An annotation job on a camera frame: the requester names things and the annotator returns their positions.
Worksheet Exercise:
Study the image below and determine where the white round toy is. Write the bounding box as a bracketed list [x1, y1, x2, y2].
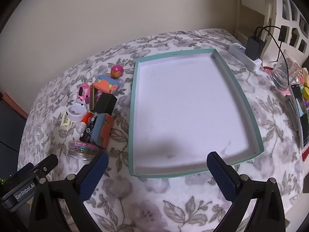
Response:
[66, 102, 87, 121]

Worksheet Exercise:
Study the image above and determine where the clear drinking glass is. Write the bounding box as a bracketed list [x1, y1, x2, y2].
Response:
[270, 49, 302, 91]

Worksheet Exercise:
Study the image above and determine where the pink wrist watch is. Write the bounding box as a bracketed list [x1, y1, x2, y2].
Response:
[77, 84, 91, 101]

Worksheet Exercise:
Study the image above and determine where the black charger adapter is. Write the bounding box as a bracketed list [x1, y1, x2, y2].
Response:
[245, 37, 266, 61]

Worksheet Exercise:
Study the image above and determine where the orange and blue block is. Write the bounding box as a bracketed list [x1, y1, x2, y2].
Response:
[93, 75, 121, 94]
[90, 113, 114, 148]

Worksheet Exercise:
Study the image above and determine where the teal shallow cardboard tray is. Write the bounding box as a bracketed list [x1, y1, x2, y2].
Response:
[129, 49, 264, 177]

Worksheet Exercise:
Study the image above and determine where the brown wooden board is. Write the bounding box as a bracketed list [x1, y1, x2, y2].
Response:
[0, 91, 29, 119]

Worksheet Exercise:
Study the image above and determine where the cream hair claw clip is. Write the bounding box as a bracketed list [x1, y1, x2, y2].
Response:
[59, 112, 74, 130]

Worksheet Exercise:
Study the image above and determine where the floral printed blanket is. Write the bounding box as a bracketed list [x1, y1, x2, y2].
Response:
[17, 28, 309, 232]

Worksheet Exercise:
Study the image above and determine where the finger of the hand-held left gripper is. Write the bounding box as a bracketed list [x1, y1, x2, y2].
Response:
[30, 154, 59, 178]

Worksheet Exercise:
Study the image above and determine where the brown dog toy pink cap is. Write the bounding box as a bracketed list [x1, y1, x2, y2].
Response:
[110, 64, 125, 79]

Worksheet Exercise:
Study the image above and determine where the white lattice furniture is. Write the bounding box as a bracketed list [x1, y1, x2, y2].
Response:
[273, 0, 309, 61]

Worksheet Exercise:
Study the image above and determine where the small black box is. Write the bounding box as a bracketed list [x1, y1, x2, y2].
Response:
[93, 93, 118, 114]

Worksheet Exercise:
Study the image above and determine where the white power strip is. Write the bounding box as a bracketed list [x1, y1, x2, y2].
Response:
[229, 43, 262, 71]

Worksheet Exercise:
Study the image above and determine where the gold black patterned box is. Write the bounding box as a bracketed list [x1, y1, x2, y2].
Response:
[88, 84, 103, 112]

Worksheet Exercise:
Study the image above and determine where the dark cabinet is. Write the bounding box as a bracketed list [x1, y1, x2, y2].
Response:
[0, 99, 28, 174]

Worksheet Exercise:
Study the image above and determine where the red and white toy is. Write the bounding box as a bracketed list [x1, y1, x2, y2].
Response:
[77, 112, 93, 133]

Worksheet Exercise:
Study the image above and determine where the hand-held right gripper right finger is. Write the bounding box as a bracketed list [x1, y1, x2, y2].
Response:
[206, 151, 286, 232]

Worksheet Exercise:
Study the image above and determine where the black plug adapter with cable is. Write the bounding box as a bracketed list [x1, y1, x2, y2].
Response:
[253, 25, 290, 85]

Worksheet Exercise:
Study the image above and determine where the black printed toy vehicle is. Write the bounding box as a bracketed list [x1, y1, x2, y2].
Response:
[79, 116, 97, 142]

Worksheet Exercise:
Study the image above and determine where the clear round container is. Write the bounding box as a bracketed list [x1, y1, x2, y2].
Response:
[67, 140, 103, 162]

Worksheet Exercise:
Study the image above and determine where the smartphone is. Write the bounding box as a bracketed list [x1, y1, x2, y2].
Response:
[289, 83, 309, 149]

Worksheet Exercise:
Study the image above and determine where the grey flat object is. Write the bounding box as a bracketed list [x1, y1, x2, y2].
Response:
[284, 94, 302, 132]

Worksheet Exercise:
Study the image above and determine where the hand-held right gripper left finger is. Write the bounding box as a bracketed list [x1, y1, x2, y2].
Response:
[28, 151, 109, 232]

